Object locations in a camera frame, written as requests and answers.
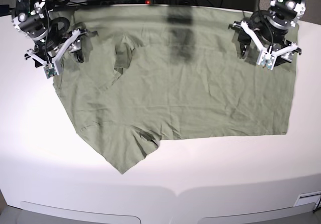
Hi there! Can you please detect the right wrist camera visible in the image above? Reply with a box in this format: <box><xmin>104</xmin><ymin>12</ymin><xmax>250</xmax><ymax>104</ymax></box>
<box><xmin>44</xmin><ymin>63</ymin><xmax>61</xmax><ymax>79</ymax></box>

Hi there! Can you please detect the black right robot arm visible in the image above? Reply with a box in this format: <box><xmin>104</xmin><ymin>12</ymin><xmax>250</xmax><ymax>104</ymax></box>
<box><xmin>12</xmin><ymin>0</ymin><xmax>88</xmax><ymax>67</ymax></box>

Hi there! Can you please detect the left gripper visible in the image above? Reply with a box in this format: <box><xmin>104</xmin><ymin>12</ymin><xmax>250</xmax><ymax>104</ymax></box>
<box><xmin>228</xmin><ymin>13</ymin><xmax>301</xmax><ymax>66</ymax></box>

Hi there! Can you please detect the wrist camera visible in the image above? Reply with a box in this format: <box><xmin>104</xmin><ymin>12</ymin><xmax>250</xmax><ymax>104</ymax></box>
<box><xmin>44</xmin><ymin>63</ymin><xmax>61</xmax><ymax>79</ymax></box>
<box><xmin>256</xmin><ymin>49</ymin><xmax>277</xmax><ymax>70</ymax></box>

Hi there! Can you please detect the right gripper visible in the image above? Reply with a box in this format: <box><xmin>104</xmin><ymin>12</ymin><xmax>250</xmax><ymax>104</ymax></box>
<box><xmin>24</xmin><ymin>18</ymin><xmax>98</xmax><ymax>67</ymax></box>

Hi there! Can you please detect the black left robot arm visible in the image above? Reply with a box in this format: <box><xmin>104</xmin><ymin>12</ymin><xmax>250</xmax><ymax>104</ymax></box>
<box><xmin>229</xmin><ymin>0</ymin><xmax>306</xmax><ymax>70</ymax></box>

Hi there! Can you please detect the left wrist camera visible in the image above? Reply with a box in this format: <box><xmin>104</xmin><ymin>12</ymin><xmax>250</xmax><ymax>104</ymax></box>
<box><xmin>256</xmin><ymin>49</ymin><xmax>277</xmax><ymax>70</ymax></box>

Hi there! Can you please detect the green T-shirt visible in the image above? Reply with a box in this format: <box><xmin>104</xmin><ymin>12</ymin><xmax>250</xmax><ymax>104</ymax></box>
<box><xmin>53</xmin><ymin>6</ymin><xmax>296</xmax><ymax>173</ymax></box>

